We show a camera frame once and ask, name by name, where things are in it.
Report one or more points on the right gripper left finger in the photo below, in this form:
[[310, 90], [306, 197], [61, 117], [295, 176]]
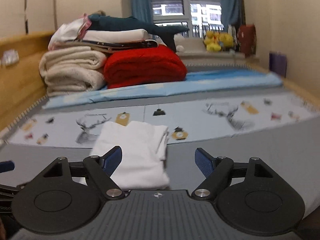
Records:
[[99, 172]]

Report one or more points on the white long-sleeve shirt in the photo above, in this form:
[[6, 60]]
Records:
[[143, 154]]

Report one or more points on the dark red plush pillow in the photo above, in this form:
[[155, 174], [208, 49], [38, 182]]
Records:
[[247, 39]]

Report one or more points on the dark teal shark plush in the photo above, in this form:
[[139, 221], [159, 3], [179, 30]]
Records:
[[108, 23]]

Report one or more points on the cream folded blanket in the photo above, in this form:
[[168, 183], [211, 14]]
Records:
[[72, 70]]

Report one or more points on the purple bag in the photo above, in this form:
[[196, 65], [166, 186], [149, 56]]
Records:
[[278, 63]]

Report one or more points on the printed deer bed sheet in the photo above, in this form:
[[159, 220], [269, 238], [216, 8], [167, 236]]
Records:
[[186, 121]]

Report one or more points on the yellow plush toys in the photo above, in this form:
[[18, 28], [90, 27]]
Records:
[[218, 41]]

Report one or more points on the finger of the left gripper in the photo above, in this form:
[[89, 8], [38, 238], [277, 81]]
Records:
[[6, 166]]

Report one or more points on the tissue pack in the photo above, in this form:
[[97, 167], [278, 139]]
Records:
[[10, 57]]

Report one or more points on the wooden bed headboard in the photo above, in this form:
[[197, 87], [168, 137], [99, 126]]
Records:
[[21, 84]]

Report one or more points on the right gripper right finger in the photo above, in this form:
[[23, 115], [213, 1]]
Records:
[[217, 172]]

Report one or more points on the white folded clothes stack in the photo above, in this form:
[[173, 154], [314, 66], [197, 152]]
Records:
[[77, 33]]

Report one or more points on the blue window curtain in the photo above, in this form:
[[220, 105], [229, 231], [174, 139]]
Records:
[[142, 10]]

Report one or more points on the red folded blanket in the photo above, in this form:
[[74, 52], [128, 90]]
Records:
[[143, 66]]

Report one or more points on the light blue folded sheet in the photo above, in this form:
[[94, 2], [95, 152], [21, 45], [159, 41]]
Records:
[[194, 82]]

